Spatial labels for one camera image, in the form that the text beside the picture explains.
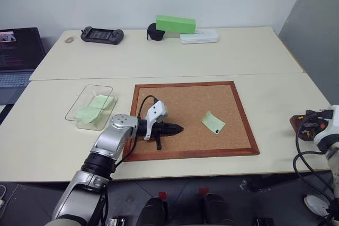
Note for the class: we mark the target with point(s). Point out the small beige round object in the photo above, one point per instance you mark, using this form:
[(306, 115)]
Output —
[(69, 40)]

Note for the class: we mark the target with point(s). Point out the black table frame bar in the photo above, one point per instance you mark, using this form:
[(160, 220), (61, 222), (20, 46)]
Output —
[(278, 181)]

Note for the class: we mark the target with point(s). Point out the wood framed cork board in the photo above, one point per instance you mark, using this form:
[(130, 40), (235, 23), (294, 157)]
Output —
[(190, 109)]

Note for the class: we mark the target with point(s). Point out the black handheld game controller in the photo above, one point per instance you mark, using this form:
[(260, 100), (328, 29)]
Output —
[(102, 35)]

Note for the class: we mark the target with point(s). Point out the black round pouch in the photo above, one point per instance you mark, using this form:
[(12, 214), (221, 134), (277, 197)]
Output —
[(155, 32)]

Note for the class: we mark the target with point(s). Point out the white flat case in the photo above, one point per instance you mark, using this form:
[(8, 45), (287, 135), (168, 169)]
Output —
[(199, 38)]

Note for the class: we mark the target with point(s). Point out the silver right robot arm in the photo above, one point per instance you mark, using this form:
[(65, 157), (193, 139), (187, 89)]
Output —
[(334, 183)]

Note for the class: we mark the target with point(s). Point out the white shoe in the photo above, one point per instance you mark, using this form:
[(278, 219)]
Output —
[(315, 204)]

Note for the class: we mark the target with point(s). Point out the dark wooden tray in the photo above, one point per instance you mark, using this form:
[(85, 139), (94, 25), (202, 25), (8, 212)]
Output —
[(297, 124)]

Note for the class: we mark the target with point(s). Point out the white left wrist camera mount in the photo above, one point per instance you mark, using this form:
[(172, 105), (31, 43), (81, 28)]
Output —
[(156, 112)]

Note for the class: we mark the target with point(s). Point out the dark rounded shape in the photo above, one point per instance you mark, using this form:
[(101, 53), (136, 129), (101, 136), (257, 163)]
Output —
[(215, 210), (153, 211)]

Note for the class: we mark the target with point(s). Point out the dark grey laptop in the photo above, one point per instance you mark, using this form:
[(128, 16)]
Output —
[(16, 62)]

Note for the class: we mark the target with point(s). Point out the green sticky note with writing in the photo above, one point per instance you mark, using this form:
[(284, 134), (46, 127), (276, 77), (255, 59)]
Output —
[(212, 122)]

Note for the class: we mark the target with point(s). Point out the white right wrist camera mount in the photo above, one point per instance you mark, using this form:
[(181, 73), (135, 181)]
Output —
[(327, 137)]

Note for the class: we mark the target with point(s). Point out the green rectangular box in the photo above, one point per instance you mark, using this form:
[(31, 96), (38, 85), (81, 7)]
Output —
[(176, 24)]

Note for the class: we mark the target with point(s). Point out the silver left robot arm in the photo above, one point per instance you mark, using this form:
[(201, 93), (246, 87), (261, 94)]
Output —
[(116, 136)]

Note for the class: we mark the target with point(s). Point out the clear plastic box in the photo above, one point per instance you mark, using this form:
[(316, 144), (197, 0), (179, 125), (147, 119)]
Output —
[(79, 104)]

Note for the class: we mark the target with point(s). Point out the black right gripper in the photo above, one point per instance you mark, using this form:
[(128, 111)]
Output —
[(312, 117)]

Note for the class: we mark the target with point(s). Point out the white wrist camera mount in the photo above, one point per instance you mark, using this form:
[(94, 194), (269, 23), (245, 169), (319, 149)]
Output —
[(156, 112), (327, 137)]

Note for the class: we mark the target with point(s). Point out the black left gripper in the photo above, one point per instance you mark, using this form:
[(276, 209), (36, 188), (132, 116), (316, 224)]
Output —
[(159, 130)]

